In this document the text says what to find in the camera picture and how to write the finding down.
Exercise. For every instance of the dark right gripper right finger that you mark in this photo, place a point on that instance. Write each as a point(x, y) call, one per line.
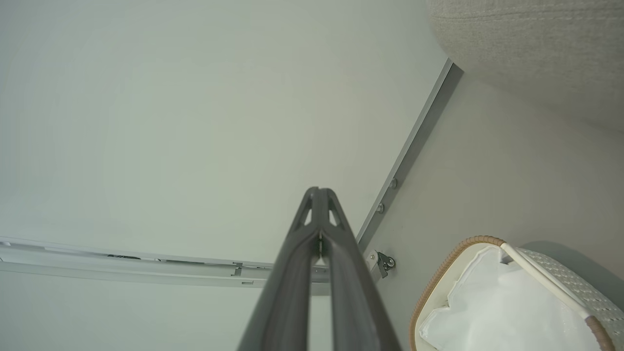
point(356, 302)

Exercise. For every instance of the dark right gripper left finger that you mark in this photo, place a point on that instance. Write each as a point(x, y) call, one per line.
point(287, 292)

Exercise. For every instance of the grey partition bottom rail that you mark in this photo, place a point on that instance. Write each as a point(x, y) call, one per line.
point(414, 146)

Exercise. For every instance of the white wicker laundry basket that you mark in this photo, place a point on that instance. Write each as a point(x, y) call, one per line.
point(565, 270)

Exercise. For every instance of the grey partition foot bracket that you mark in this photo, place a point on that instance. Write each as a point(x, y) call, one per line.
point(373, 263)

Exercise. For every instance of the grey fabric sofa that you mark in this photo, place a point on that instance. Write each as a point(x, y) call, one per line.
point(536, 48)

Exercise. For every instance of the small black caster wheel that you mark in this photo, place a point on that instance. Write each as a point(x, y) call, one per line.
point(388, 263)

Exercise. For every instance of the light grey partition rail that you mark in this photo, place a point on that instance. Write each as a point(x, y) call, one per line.
point(146, 270)

